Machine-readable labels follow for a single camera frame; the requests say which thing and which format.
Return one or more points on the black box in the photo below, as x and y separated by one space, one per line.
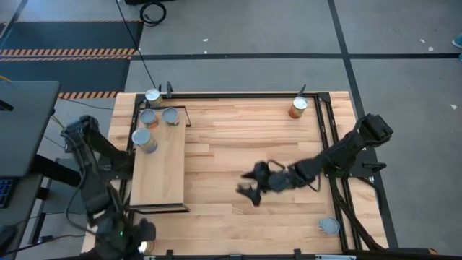
148 1

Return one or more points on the orange labelled tin can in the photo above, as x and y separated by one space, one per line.
299 104

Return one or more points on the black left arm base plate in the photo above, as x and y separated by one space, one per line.
115 173

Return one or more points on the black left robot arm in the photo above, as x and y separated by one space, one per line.
92 187

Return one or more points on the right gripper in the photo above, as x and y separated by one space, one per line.
274 180

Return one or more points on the grey-topped tin can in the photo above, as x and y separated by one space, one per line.
148 117
170 115
141 137

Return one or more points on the tan labelled tin can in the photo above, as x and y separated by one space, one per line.
153 95

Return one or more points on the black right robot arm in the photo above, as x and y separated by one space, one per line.
339 155

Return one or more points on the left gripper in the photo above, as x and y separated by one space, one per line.
115 238

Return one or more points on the black rounded desk object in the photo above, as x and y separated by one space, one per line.
5 236

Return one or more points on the black frame clamp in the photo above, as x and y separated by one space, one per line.
301 91
169 90
169 254
297 254

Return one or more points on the dark grey desk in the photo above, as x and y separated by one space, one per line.
25 126

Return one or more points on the blue can with pink label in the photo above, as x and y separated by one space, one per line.
330 226

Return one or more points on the wooden shelf board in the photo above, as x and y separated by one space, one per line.
162 173

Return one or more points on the black mat with hazard stripes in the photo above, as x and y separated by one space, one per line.
72 36
54 76

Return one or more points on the black desk leg frame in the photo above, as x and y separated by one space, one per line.
54 169

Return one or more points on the orange can with shiny top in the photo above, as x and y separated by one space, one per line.
146 247

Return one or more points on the silver metal bracket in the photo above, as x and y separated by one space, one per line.
335 258

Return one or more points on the black aluminium table frame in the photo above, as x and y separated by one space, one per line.
234 95

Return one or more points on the black keyboard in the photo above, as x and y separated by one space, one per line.
5 191

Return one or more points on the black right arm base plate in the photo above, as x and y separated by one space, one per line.
361 168

